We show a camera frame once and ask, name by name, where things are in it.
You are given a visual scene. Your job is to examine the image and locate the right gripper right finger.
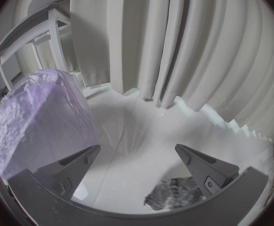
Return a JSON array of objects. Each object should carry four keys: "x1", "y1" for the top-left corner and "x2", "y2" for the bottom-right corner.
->
[{"x1": 175, "y1": 144, "x2": 240, "y2": 199}]

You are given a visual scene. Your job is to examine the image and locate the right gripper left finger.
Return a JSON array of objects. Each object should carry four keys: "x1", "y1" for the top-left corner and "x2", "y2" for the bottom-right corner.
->
[{"x1": 34, "y1": 144, "x2": 101, "y2": 199}]

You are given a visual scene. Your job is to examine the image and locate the black plastic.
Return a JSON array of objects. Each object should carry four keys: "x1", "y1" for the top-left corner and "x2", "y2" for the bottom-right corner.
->
[{"x1": 145, "y1": 177, "x2": 207, "y2": 211}]

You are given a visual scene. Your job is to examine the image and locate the purple plastic bag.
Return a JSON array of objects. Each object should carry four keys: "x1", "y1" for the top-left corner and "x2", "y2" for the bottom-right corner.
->
[{"x1": 0, "y1": 69, "x2": 100, "y2": 181}]

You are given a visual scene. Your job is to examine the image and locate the white trash bin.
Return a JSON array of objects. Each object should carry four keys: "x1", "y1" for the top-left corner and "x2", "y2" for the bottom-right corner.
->
[{"x1": 0, "y1": 71, "x2": 99, "y2": 179}]

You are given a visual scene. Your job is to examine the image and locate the white chair with grey cushions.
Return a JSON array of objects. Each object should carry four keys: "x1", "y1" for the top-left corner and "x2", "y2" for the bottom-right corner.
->
[{"x1": 0, "y1": 0, "x2": 81, "y2": 91}]

